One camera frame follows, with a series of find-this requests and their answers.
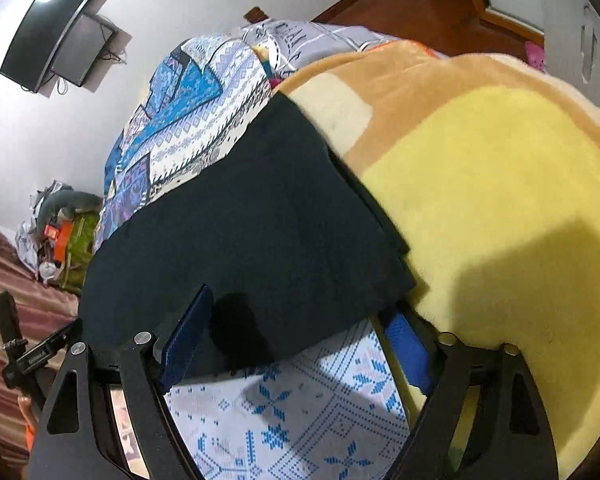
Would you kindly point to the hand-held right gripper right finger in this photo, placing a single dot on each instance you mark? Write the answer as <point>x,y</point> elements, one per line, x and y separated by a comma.
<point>405,347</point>

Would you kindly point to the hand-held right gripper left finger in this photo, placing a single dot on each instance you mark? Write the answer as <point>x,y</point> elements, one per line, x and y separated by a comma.
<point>184,342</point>

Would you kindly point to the yellow tan fleece blanket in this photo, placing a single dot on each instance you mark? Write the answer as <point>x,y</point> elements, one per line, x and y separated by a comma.
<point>480,185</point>

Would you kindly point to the dark wooden bed headboard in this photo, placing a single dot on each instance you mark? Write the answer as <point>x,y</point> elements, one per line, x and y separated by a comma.
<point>253,14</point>

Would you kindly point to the blue white patterned bedsheet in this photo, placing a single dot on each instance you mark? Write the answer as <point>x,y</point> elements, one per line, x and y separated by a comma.
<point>190,110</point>

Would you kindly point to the curved black wall television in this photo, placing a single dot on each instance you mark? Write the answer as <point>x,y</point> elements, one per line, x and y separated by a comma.
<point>40,30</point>

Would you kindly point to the white wardrobe door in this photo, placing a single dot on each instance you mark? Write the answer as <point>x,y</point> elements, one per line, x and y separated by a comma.
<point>570,35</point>

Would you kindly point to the green bag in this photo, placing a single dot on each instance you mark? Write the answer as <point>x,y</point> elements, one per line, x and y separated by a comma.
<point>82,245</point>

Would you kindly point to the small black wall monitor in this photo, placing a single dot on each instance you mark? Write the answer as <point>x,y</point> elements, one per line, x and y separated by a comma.
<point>87,47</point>

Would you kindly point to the grey plush toy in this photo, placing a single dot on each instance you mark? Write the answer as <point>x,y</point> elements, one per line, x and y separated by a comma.
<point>67,200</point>

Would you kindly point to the red striped blanket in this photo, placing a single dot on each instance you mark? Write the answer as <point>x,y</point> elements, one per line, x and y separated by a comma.
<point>0,270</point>

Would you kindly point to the orange box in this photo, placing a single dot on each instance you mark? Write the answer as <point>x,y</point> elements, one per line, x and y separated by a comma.
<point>59,242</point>

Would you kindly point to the white plastic bag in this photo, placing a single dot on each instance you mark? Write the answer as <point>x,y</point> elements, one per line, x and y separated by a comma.
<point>27,245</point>

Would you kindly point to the grey printed pillow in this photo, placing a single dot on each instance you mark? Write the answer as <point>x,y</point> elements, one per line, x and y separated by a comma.
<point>320,40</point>

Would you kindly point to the black pants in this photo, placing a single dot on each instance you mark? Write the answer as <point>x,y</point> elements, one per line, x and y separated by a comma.
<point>255,210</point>

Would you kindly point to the pink slipper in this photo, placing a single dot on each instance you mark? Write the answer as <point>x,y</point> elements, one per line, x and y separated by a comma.
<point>536,55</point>

